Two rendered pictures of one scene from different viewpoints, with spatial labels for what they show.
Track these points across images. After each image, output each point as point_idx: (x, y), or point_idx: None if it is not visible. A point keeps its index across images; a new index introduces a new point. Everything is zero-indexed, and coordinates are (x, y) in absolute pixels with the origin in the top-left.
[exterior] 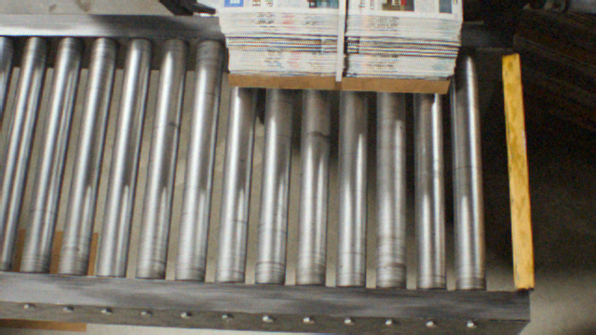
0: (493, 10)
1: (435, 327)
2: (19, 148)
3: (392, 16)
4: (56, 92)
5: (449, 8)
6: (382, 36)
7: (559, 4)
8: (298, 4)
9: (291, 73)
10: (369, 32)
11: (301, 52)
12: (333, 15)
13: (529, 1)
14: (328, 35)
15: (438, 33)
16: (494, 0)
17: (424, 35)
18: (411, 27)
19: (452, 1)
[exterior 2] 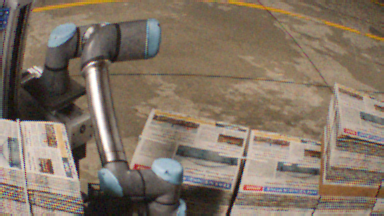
0: (101, 215)
1: None
2: None
3: (45, 175)
4: None
5: (71, 176)
6: (43, 191)
7: (142, 213)
8: (5, 164)
9: (10, 215)
10: (36, 187)
11: (11, 200)
12: (20, 172)
13: (122, 213)
14: (20, 188)
15: (69, 193)
16: (100, 208)
17: (62, 193)
18: (55, 186)
19: (72, 173)
